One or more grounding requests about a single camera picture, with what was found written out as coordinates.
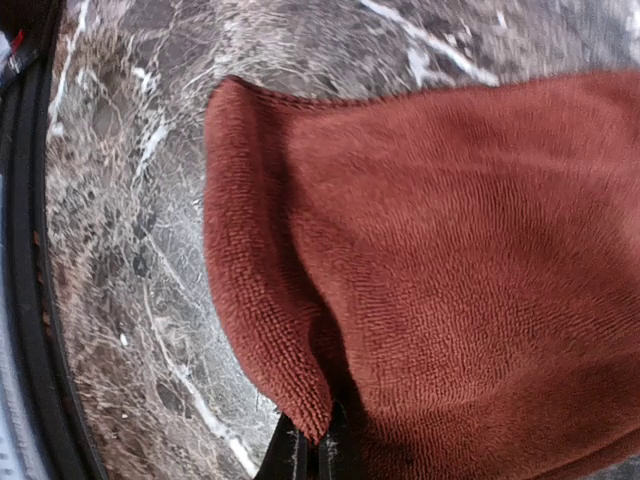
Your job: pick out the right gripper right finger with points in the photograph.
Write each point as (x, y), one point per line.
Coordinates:
(338, 455)

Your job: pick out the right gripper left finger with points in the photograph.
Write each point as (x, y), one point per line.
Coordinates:
(288, 456)

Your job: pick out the dark red towel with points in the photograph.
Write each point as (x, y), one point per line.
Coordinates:
(458, 268)

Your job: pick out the black front table rail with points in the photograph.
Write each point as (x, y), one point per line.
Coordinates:
(43, 433)

